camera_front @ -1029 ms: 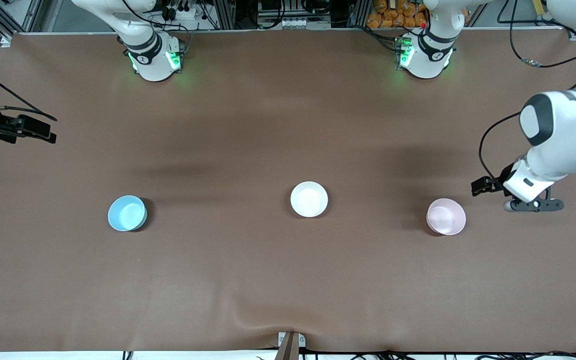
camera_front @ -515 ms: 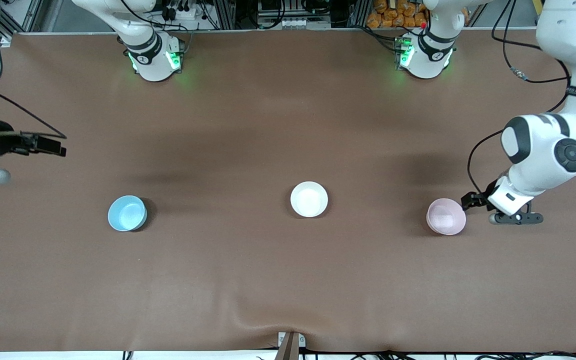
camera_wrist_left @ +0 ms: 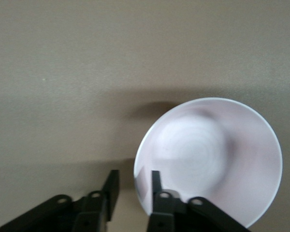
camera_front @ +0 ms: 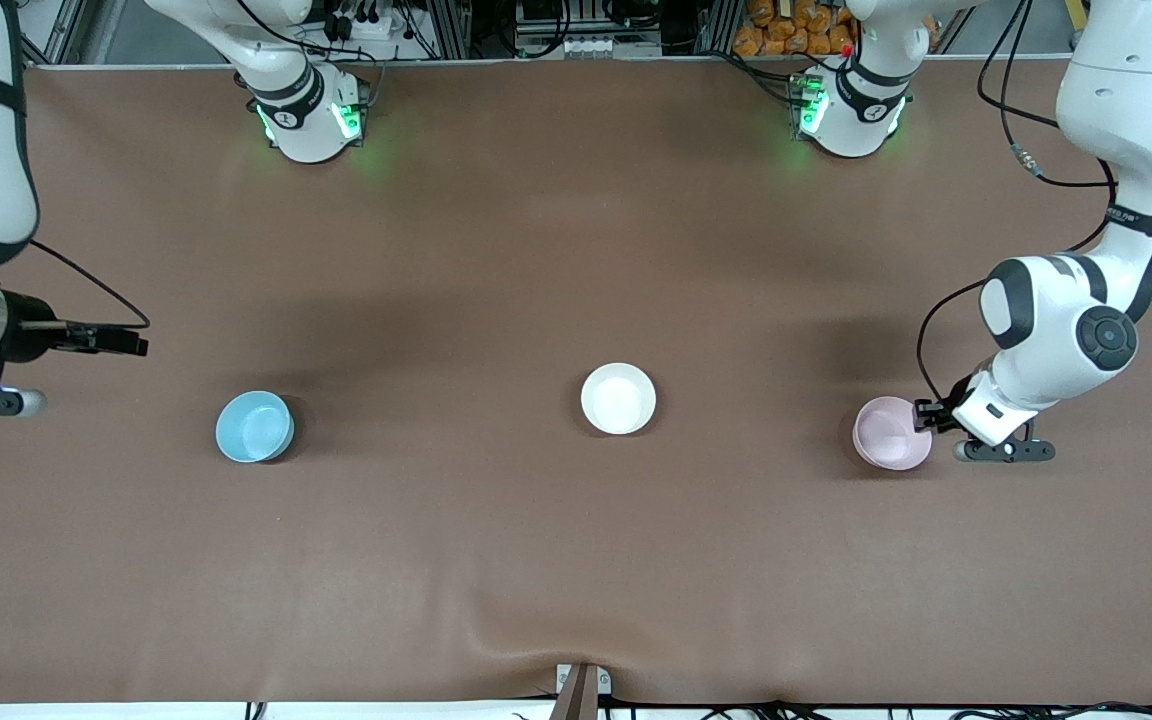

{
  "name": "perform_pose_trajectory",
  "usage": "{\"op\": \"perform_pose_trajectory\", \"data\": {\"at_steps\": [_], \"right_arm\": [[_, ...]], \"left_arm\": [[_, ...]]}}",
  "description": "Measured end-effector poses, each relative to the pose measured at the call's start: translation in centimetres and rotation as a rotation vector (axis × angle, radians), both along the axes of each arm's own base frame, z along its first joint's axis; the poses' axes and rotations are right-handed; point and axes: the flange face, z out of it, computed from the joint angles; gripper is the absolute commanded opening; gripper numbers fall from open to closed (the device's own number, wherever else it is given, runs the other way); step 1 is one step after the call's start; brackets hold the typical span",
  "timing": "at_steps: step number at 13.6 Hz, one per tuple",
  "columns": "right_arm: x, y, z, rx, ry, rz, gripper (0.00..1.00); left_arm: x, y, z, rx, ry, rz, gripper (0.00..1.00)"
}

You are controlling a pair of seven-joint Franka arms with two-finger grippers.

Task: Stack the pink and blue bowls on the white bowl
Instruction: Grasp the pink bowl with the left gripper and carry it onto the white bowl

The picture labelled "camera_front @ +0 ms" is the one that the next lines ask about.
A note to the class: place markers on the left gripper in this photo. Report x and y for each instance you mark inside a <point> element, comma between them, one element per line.
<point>955,406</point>

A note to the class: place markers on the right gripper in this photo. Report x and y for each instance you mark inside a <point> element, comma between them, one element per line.
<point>31,336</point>

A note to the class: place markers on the pink bowl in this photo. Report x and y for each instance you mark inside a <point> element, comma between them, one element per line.
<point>888,435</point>

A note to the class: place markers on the light blue bowl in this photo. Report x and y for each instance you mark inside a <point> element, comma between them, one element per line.
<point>254,427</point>

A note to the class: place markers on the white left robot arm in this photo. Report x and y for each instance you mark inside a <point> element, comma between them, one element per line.
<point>1116,120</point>

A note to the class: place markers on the white bowl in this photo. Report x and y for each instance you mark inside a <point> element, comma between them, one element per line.
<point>618,398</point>

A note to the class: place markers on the white power strip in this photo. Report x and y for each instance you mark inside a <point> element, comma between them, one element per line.
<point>366,25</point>

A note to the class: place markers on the pile of orange objects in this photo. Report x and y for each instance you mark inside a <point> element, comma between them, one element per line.
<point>791,28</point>

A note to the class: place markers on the brown table cloth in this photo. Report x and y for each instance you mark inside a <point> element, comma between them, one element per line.
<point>536,560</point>

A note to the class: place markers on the metal table clamp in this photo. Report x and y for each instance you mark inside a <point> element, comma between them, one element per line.
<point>582,690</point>

